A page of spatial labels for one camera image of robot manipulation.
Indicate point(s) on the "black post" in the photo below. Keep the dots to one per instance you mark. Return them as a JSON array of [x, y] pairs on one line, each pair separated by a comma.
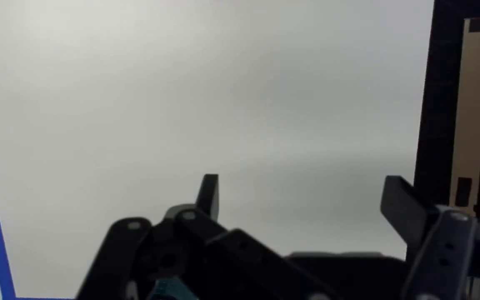
[[442, 104]]

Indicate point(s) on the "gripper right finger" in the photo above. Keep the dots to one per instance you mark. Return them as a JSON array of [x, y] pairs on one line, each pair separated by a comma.
[[440, 250]]

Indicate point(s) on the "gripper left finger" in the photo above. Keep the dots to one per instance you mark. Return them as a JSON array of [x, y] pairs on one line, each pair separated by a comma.
[[119, 258]]

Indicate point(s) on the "tan strip with black marks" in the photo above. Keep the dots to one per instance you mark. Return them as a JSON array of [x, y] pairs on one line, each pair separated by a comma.
[[475, 112]]

